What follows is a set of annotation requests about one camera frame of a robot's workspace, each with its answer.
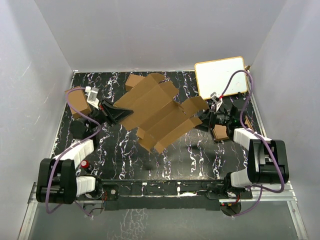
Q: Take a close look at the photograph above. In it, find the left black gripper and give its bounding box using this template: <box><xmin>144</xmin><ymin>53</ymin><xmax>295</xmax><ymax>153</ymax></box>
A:
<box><xmin>84</xmin><ymin>98</ymin><xmax>134</xmax><ymax>130</ymax></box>

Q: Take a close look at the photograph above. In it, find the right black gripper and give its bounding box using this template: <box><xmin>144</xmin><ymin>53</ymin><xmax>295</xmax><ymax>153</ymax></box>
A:
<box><xmin>191</xmin><ymin>103</ymin><xmax>234</xmax><ymax>132</ymax></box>

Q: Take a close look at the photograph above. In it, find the small cardboard box left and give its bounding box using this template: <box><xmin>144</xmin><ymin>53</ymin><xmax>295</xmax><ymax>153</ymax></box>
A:
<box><xmin>68</xmin><ymin>89</ymin><xmax>92</xmax><ymax>116</ymax></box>

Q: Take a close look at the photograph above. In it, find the black base bar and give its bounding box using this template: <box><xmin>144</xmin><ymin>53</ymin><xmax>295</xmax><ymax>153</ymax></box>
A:
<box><xmin>101</xmin><ymin>180</ymin><xmax>225</xmax><ymax>211</ymax></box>

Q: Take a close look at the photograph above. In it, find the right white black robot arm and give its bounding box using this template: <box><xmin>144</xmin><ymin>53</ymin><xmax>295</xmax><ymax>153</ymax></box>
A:
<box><xmin>197</xmin><ymin>105</ymin><xmax>289</xmax><ymax>199</ymax></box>

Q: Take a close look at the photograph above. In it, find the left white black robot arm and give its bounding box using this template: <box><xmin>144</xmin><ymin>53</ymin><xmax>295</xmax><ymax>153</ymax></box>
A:
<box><xmin>36</xmin><ymin>99</ymin><xmax>134</xmax><ymax>204</ymax></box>

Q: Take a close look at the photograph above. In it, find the red emergency stop button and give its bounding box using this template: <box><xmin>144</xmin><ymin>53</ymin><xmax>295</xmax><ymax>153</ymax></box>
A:
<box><xmin>80</xmin><ymin>160</ymin><xmax>93</xmax><ymax>174</ymax></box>

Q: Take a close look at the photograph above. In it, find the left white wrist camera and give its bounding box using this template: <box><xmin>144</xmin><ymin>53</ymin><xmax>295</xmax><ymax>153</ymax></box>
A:
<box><xmin>84</xmin><ymin>86</ymin><xmax>99</xmax><ymax>108</ymax></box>

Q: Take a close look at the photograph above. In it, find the folded cardboard box back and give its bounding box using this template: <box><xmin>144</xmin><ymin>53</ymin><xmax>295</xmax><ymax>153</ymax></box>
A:
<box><xmin>125</xmin><ymin>74</ymin><xmax>145</xmax><ymax>92</ymax></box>

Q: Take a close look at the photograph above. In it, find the yellow framed whiteboard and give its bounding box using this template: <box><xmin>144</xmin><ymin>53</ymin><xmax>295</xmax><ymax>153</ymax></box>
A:
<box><xmin>194</xmin><ymin>56</ymin><xmax>248</xmax><ymax>100</ymax></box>

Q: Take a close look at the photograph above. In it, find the flat cardboard stack right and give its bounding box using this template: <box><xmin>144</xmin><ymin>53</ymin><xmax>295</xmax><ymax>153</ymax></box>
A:
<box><xmin>211</xmin><ymin>114</ymin><xmax>253</xmax><ymax>144</ymax></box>

